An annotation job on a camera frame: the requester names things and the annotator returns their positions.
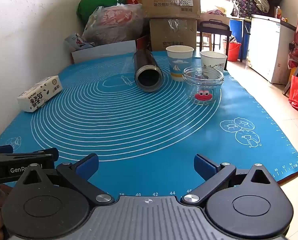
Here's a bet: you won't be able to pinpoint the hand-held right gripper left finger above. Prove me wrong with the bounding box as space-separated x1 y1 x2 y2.
17 154 115 205

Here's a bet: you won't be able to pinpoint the branch print paper cup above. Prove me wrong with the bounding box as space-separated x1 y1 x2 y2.
200 51 228 73

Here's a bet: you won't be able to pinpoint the white blue printed bag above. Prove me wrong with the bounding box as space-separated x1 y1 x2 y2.
65 33 94 53

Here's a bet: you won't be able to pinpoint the blue silicone baking mat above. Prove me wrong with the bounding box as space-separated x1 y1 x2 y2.
0 50 298 198

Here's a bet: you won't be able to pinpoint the red box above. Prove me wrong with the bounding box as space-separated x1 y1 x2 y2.
136 35 152 52

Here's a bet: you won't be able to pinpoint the black stool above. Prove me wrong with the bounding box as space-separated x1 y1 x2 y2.
197 19 232 53

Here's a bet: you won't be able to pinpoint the white chest freezer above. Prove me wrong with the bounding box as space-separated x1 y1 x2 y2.
247 14 297 85

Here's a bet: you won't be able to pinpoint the green plastic bag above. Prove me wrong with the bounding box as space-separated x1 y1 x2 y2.
76 0 129 24

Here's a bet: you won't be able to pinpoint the glass cup with red sticker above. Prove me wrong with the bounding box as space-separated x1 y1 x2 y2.
182 66 225 105

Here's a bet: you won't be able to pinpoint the clear plastic bag red contents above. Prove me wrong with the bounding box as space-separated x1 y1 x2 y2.
82 4 146 46

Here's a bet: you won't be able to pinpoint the blue barrel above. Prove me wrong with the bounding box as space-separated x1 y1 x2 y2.
229 19 250 44

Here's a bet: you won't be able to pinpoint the grey cloth bundle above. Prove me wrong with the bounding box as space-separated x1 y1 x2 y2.
254 0 270 13

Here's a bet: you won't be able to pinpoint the sailboat print paper cup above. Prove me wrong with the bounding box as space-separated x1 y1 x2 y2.
166 45 194 82

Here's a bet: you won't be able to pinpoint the small cardboard box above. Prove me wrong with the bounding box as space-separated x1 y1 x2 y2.
149 18 197 52

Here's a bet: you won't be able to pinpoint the red bucket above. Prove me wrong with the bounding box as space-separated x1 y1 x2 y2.
224 42 242 62

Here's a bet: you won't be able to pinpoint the flat white box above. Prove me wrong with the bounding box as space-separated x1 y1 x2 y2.
71 40 137 65

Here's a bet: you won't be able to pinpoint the floral cloth bag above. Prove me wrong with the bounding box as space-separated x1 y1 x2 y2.
231 0 260 18

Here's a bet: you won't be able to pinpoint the white tissue pack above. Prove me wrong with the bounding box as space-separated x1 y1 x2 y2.
17 75 62 112

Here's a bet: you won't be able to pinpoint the black thermos cup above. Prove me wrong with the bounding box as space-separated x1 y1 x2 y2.
134 49 163 92

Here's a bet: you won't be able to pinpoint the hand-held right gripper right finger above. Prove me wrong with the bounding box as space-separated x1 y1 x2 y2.
181 154 278 205

